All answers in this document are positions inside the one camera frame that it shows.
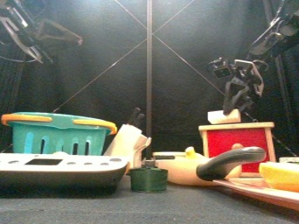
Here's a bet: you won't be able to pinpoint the yellow toy food piece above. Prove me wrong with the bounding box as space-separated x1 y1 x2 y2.
183 146 201 160

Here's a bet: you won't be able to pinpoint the black toy knife handle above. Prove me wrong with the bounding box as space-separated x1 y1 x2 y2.
127 107 141 126
133 112 145 129

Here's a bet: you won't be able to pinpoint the yellow toy cheese wedge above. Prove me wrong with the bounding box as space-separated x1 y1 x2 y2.
257 161 299 193

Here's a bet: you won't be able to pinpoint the red wooden toy stove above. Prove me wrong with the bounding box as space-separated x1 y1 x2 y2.
197 121 276 178

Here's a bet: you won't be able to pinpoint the teal basket orange handles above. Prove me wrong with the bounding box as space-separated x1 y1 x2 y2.
0 111 117 157

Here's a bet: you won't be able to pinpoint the white grey toy appliance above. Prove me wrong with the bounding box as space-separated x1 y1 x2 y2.
0 151 131 191

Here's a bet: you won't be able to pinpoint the wooden toy tray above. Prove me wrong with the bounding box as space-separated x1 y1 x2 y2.
212 176 299 212

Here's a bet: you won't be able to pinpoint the white toy rice block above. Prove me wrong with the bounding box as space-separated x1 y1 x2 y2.
207 108 241 125

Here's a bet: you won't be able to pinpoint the cream toy pan grey handle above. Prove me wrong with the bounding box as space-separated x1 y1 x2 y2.
152 146 267 186

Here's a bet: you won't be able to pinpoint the thin diagonal frame wire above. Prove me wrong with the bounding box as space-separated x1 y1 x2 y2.
51 0 196 114
113 0 227 88

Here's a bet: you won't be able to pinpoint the grey vertical frame pole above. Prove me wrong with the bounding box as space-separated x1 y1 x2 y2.
144 0 155 161

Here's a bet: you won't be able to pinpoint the white toy knife block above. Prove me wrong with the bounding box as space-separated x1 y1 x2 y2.
103 123 153 171

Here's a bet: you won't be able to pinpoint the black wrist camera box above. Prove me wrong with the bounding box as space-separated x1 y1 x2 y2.
207 57 236 79

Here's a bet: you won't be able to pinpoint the dark green toy cup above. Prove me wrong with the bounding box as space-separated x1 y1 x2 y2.
128 166 169 193

